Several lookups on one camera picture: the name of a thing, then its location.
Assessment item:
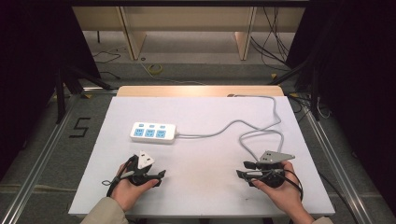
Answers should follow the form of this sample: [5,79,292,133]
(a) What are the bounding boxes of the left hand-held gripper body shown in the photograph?
[125,150,156,188]

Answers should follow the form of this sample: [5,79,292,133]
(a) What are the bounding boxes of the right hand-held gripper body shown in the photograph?
[254,150,296,189]

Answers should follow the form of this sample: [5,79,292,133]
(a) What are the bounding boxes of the person's left hand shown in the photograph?
[109,162,160,213]

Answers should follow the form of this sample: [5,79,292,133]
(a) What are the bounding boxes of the person's right hand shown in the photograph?
[250,161,308,217]

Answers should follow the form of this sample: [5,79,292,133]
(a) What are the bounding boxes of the white power strip blue sockets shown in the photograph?
[129,121,180,145]

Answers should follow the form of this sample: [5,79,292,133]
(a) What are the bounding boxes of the black metal stand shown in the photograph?
[268,57,322,121]
[53,63,114,125]

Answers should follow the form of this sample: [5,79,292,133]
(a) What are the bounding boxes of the yellow tape roll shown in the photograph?
[147,63,163,76]

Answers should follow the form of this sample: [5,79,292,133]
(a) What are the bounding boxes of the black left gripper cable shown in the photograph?
[101,154,138,198]

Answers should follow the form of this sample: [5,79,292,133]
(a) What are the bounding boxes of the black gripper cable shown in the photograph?
[101,154,138,198]
[279,168,304,202]

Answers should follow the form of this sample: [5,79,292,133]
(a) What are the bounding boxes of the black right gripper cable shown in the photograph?
[279,168,304,202]

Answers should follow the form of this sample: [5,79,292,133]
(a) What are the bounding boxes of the grey power strip cable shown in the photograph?
[175,93,286,163]

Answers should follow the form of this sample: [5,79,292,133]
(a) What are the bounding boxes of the aluminium floor rail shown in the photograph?
[0,92,82,224]
[298,101,375,224]

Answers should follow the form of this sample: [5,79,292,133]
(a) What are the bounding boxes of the white floor cable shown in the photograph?
[139,60,205,86]

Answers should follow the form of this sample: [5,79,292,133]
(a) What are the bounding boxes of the bundle of black floor cables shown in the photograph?
[249,6,293,69]

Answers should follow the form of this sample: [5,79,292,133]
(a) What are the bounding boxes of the thin black floor cable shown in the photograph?
[92,49,122,81]

